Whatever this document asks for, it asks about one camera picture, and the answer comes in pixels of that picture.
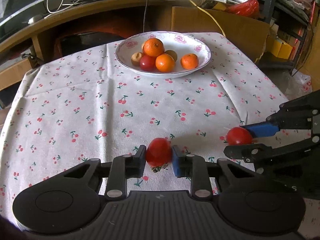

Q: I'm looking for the yellow cable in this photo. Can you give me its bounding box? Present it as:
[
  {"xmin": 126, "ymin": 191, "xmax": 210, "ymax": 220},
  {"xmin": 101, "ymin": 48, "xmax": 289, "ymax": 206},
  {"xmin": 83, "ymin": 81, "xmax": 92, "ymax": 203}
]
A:
[{"xmin": 102, "ymin": 0, "xmax": 227, "ymax": 38}]

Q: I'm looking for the black metal rack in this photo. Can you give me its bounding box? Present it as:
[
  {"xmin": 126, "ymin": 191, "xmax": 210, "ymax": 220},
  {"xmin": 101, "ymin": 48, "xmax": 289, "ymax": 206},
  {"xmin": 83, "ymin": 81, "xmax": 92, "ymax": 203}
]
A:
[{"xmin": 260, "ymin": 0, "xmax": 320, "ymax": 75}]

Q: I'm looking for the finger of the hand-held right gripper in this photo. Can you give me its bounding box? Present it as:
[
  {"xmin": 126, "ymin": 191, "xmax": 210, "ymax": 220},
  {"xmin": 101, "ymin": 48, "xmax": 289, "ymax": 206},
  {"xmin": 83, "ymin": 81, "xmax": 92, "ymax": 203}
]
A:
[
  {"xmin": 224, "ymin": 135, "xmax": 320, "ymax": 166},
  {"xmin": 244, "ymin": 90, "xmax": 320, "ymax": 138}
]

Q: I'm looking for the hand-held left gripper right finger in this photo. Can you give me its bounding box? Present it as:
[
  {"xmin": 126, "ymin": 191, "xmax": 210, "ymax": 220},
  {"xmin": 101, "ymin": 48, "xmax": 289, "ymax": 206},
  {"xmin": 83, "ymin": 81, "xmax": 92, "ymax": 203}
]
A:
[{"xmin": 171, "ymin": 145, "xmax": 255, "ymax": 201}]

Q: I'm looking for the white floral plate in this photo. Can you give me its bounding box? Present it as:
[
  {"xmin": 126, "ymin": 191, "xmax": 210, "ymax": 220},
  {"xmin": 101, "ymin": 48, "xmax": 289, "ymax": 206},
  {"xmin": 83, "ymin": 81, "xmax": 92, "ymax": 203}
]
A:
[{"xmin": 115, "ymin": 31, "xmax": 212, "ymax": 78}]

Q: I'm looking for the yellow box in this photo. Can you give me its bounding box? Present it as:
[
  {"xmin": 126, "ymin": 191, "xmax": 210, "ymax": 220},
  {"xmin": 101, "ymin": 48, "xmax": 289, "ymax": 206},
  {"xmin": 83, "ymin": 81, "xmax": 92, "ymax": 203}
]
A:
[{"xmin": 271, "ymin": 39, "xmax": 293, "ymax": 58}]

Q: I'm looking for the orange mandarin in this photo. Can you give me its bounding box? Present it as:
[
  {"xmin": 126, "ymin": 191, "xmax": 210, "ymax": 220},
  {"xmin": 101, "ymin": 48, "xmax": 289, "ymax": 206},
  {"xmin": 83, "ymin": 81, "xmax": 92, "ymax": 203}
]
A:
[
  {"xmin": 180, "ymin": 53, "xmax": 199, "ymax": 70},
  {"xmin": 143, "ymin": 38, "xmax": 165, "ymax": 57},
  {"xmin": 155, "ymin": 54, "xmax": 175, "ymax": 73}
]

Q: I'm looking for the red plastic bag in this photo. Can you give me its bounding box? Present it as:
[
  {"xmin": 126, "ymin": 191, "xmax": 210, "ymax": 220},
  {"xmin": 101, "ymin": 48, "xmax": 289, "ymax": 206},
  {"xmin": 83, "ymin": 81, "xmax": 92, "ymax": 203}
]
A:
[{"xmin": 226, "ymin": 0, "xmax": 260, "ymax": 18}]

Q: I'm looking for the red tomato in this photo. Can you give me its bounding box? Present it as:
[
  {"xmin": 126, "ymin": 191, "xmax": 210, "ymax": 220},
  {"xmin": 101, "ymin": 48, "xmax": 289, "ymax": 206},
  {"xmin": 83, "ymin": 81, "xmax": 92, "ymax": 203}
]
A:
[
  {"xmin": 146, "ymin": 137, "xmax": 172, "ymax": 173},
  {"xmin": 139, "ymin": 55, "xmax": 157, "ymax": 71},
  {"xmin": 226, "ymin": 127, "xmax": 253, "ymax": 146}
]

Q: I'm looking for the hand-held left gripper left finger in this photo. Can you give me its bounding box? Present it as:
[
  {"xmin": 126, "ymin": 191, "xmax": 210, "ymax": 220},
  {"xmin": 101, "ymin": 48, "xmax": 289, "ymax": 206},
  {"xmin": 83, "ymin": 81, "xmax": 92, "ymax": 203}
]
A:
[{"xmin": 62, "ymin": 145, "xmax": 147, "ymax": 201}]

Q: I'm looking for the large cardboard box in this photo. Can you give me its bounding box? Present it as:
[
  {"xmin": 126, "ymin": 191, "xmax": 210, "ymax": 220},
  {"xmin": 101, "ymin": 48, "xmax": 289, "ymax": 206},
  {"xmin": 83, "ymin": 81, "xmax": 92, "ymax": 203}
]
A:
[{"xmin": 171, "ymin": 6, "xmax": 272, "ymax": 63}]

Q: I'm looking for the wooden desk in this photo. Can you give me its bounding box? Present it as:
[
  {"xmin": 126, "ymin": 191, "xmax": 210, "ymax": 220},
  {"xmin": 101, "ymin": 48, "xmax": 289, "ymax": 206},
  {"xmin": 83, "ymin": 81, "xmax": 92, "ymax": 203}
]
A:
[{"xmin": 0, "ymin": 0, "xmax": 225, "ymax": 90}]

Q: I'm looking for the white cherry print tablecloth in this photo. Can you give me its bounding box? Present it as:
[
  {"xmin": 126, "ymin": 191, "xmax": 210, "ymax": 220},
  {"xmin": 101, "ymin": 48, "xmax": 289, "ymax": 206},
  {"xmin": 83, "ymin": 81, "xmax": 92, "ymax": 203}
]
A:
[{"xmin": 0, "ymin": 32, "xmax": 313, "ymax": 230}]

